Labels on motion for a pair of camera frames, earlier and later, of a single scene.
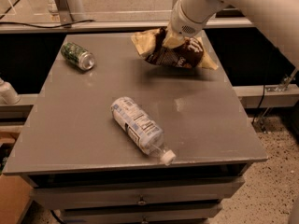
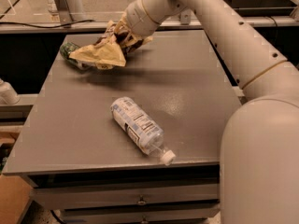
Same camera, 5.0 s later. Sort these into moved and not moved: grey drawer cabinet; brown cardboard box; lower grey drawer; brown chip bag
Moved: brown chip bag
Not moved: brown cardboard box; lower grey drawer; grey drawer cabinet
